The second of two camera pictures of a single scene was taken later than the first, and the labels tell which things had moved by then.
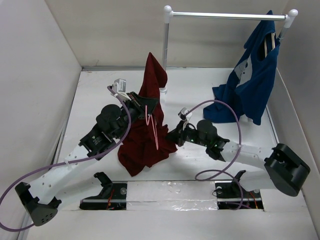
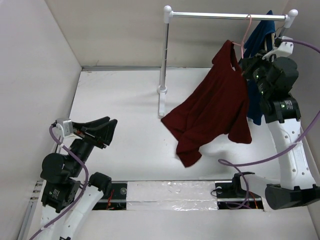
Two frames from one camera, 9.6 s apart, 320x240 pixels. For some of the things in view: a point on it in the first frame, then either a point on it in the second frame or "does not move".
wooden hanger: x=273 y=42 does not move
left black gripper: x=138 y=103 to x=105 y=131
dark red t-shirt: x=148 y=138 to x=218 y=106
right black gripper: x=177 y=135 to x=250 y=63
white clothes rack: x=168 y=14 does not move
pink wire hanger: x=147 y=120 to x=242 y=43
